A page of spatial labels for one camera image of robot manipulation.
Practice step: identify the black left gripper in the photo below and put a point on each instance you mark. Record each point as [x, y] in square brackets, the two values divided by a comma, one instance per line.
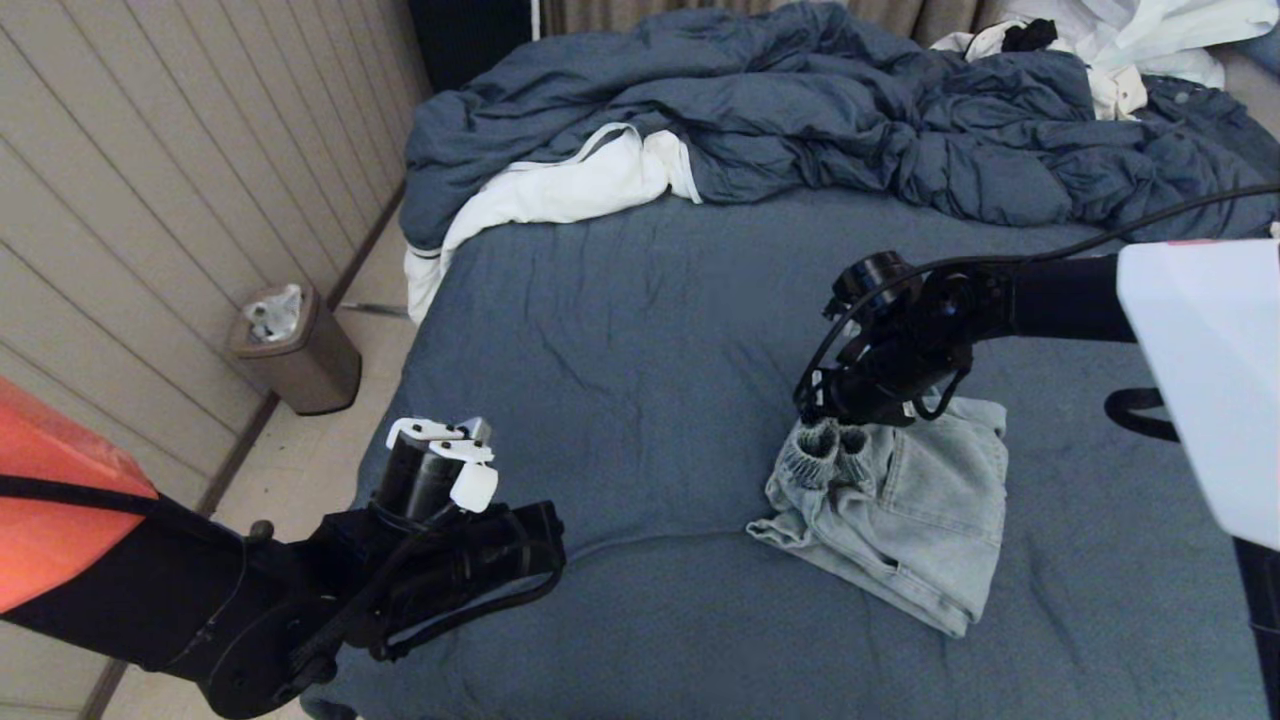
[450, 580]

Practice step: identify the crumpled white shirt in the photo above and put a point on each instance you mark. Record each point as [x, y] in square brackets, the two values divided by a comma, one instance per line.
[1150, 25]

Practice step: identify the beige curtain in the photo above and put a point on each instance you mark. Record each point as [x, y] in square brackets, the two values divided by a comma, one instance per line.
[580, 18]

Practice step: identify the dark blue denim jacket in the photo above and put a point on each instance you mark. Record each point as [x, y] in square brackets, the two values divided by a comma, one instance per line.
[1205, 105]

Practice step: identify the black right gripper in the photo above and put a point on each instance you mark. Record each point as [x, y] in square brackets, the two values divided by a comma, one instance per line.
[900, 375]

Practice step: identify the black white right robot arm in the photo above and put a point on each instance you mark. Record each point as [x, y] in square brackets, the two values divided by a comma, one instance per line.
[1060, 295]

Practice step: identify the crumpled dark blue duvet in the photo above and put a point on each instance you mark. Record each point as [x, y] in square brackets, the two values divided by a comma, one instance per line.
[800, 100]

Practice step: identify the brown metal trash bin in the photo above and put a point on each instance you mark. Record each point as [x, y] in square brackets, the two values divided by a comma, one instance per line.
[315, 372]

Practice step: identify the light blue denim shorts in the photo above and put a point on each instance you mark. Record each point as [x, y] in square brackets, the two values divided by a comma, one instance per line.
[930, 520]

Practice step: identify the dark blue bed sheet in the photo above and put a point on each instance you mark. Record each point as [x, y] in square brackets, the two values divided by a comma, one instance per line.
[650, 330]

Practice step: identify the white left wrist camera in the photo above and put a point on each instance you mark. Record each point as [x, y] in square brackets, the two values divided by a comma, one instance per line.
[475, 487]

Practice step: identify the blue pillow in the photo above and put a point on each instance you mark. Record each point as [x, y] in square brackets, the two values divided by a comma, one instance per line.
[1268, 50]

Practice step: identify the cream button shirt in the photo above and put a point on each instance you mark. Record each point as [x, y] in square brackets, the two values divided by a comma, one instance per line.
[1115, 95]

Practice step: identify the small black garment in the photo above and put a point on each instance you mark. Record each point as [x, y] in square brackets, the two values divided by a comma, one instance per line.
[1028, 36]

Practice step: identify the thin white pole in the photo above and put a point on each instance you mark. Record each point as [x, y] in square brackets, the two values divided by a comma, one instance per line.
[535, 18]

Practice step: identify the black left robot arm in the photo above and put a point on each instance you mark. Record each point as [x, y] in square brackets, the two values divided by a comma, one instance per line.
[120, 600]

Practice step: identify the dark cabinet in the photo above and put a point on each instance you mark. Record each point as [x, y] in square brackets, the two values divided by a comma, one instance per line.
[465, 40]

